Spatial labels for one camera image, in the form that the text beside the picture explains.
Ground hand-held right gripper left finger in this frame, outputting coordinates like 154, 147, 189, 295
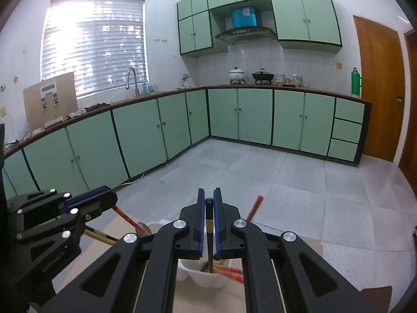
41, 188, 206, 313

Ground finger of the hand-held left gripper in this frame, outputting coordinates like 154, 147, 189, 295
16, 190, 118, 244
8, 186, 112, 215

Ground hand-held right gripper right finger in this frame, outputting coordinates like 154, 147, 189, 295
213, 187, 380, 313

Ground black chopstick patterned handle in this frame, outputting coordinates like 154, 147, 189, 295
205, 197, 214, 273

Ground translucent white plastic cup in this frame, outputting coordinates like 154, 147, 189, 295
137, 221, 190, 283
180, 258, 243, 289

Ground plain bamboo chopstick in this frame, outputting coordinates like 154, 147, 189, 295
84, 230, 118, 245

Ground green kitchen base cabinets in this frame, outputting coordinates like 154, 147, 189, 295
0, 85, 372, 203

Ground brown cardboard sheet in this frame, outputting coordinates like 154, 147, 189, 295
23, 72, 79, 133

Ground chrome sink faucet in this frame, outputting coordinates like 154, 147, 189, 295
125, 67, 139, 99

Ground white window blind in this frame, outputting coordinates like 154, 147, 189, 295
41, 0, 147, 99

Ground black wok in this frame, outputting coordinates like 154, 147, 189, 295
252, 68, 275, 84

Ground brown chair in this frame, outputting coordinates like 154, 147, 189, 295
358, 286, 393, 313

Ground range hood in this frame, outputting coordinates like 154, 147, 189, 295
214, 7, 277, 44

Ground green thermos flask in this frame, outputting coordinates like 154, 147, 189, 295
350, 67, 363, 97

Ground wooden door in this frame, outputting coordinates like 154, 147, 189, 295
353, 15, 406, 163

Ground white floor cable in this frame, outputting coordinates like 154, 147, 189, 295
113, 172, 144, 189

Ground green kitchen wall cabinets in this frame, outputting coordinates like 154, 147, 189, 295
177, 0, 344, 57

